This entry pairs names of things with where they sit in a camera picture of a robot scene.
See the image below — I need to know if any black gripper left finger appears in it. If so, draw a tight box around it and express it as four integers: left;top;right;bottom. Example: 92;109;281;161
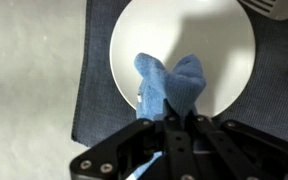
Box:
69;99;198;180

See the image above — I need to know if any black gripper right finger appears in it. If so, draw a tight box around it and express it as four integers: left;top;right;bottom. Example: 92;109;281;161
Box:
185;111;288;180

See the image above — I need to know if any light blue microfibre cloth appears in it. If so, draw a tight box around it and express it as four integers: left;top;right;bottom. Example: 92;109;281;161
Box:
125;52;208;180

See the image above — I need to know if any white round plate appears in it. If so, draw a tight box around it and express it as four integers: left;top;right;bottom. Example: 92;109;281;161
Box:
109;0;257;118

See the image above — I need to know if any dark blue fabric placemat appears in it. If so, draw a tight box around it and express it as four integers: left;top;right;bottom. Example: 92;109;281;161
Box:
71;0;288;149

